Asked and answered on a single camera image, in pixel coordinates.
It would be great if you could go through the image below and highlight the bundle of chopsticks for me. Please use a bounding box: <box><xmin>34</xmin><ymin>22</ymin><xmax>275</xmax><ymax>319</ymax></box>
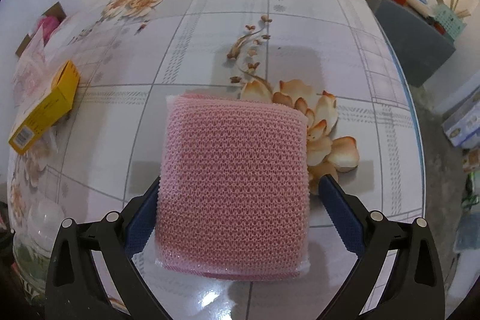
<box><xmin>448</xmin><ymin>0</ymin><xmax>472</xmax><ymax>19</ymax></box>

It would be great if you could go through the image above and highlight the yellow cardboard box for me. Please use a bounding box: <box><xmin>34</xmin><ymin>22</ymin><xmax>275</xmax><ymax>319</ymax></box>
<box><xmin>8</xmin><ymin>60</ymin><xmax>81</xmax><ymax>156</ymax></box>

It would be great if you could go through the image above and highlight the green glass bottle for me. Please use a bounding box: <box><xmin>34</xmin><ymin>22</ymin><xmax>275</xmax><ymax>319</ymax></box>
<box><xmin>462</xmin><ymin>173</ymin><xmax>480</xmax><ymax>209</ymax></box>

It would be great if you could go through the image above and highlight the pink mesh sponge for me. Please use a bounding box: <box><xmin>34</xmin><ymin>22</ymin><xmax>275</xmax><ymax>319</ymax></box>
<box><xmin>154</xmin><ymin>92</ymin><xmax>312</xmax><ymax>282</ymax></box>

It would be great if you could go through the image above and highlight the grey cabinet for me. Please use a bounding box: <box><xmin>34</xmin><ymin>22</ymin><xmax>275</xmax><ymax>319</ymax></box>
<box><xmin>352</xmin><ymin>0</ymin><xmax>457</xmax><ymax>88</ymax></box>

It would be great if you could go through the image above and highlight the floral tablecloth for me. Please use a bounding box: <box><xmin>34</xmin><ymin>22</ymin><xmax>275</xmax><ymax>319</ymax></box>
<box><xmin>5</xmin><ymin>0</ymin><xmax>427</xmax><ymax>320</ymax></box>

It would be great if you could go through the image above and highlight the open cardboard box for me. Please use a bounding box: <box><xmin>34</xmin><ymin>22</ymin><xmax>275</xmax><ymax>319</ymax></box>
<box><xmin>15</xmin><ymin>1</ymin><xmax>67</xmax><ymax>59</ymax></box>

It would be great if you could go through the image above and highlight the clear plastic bottle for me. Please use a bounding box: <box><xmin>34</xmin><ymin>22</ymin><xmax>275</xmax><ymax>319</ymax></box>
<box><xmin>13</xmin><ymin>198</ymin><xmax>67</xmax><ymax>306</ymax></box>

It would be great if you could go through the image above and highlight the tissue paper pack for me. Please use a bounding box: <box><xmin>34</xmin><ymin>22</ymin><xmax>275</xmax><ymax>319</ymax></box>
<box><xmin>442</xmin><ymin>88</ymin><xmax>480</xmax><ymax>149</ymax></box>

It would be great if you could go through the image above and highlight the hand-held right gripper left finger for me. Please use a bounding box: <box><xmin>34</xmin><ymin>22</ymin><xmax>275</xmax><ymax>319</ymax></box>
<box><xmin>45</xmin><ymin>175</ymin><xmax>170</xmax><ymax>320</ymax></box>

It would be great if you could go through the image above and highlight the pink fluffy cloth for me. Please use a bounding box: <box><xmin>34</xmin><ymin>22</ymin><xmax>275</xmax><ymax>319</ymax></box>
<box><xmin>37</xmin><ymin>16</ymin><xmax>61</xmax><ymax>44</ymax></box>

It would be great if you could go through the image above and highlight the pink package with white box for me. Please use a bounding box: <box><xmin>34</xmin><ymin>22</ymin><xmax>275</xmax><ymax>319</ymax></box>
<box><xmin>13</xmin><ymin>28</ymin><xmax>58</xmax><ymax>111</ymax></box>

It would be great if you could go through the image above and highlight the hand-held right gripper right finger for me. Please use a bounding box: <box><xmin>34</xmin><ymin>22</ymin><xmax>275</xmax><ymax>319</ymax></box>
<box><xmin>319</xmin><ymin>174</ymin><xmax>448</xmax><ymax>320</ymax></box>

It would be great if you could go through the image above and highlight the green utensil holder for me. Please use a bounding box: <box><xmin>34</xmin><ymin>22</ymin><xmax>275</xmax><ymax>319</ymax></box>
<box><xmin>431</xmin><ymin>3</ymin><xmax>468</xmax><ymax>42</ymax></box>

